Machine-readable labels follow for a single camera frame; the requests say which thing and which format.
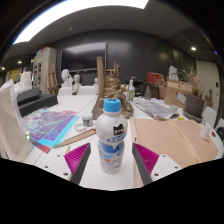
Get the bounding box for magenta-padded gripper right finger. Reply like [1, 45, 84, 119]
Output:
[131, 142, 183, 186]

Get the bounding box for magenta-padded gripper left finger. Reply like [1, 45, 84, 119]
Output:
[42, 142, 92, 186]

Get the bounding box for long wooden ruler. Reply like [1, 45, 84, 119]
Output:
[53, 128, 98, 149]

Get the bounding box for large brown paper sheet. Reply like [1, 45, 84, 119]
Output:
[129, 117, 220, 188]

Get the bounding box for white round lid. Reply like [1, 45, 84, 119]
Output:
[73, 122, 88, 133]

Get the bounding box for small jar white lid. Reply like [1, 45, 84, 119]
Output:
[81, 112, 95, 128]

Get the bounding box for purple and cyan print sheet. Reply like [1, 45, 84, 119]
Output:
[22, 108, 80, 150]

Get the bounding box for white drink bottle blue cap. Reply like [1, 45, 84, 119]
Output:
[95, 97, 130, 175]

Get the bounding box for newspaper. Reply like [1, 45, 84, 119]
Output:
[134, 98, 177, 121]

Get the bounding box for white cup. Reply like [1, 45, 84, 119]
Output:
[198, 119, 213, 141]

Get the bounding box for clear glass bottle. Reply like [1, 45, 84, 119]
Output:
[143, 84, 153, 101]

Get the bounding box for white chair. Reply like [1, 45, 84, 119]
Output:
[76, 85, 98, 96]
[57, 86, 74, 97]
[201, 105, 218, 130]

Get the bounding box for clear spray bottle green liquid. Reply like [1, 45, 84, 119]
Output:
[127, 78, 136, 102]

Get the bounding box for dark grey box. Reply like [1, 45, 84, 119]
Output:
[15, 86, 60, 118]

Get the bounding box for grey laptop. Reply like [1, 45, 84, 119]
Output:
[182, 93, 207, 124]

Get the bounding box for brown cardboard box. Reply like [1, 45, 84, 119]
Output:
[163, 78, 195, 110]

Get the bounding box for white cloth bag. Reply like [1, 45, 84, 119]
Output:
[0, 79, 35, 162]

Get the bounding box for white plaster bust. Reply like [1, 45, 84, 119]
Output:
[71, 73, 83, 95]
[60, 68, 74, 89]

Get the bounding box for brown wooden sculpture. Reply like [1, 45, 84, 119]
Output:
[91, 55, 135, 121]

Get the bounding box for red box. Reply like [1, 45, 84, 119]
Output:
[146, 71, 166, 87]

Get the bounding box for wooden easel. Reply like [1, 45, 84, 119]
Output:
[45, 62, 61, 95]

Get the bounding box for dried branches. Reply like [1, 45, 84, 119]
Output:
[179, 65, 205, 98]

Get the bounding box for white cabinet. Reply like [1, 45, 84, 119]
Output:
[31, 46, 58, 95]

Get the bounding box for ceiling light panel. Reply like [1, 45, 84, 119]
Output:
[12, 0, 150, 46]

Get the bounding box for black wall screen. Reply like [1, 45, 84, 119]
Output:
[60, 42, 109, 73]

